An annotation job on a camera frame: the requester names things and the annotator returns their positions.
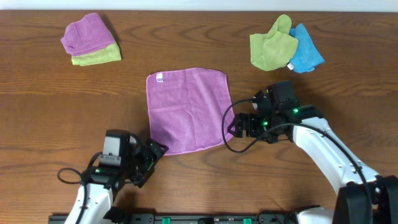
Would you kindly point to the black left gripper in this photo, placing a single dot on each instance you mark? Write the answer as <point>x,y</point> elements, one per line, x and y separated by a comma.
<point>148,162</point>

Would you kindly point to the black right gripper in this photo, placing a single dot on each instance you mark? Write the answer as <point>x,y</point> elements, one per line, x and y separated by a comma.
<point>251,119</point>

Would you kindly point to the purple microfiber cloth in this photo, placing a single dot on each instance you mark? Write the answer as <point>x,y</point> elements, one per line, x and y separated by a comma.
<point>189,110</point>

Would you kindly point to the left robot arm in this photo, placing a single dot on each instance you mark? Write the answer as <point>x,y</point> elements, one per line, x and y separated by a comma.
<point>125,159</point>

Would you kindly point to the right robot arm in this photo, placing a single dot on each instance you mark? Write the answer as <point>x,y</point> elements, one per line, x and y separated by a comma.
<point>363,195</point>

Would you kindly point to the crumpled green cloth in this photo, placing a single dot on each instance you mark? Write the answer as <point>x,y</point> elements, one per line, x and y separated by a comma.
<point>274,49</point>

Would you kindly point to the blue cloth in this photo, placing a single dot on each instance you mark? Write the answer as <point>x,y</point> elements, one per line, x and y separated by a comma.
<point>306,57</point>

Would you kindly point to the folded green cloth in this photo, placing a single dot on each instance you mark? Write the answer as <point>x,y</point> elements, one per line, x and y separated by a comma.
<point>108,54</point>

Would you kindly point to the folded purple cloth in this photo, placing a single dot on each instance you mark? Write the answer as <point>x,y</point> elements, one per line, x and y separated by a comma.
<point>87,35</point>

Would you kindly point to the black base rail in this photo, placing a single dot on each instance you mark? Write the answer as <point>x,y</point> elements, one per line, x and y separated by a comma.
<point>205,218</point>

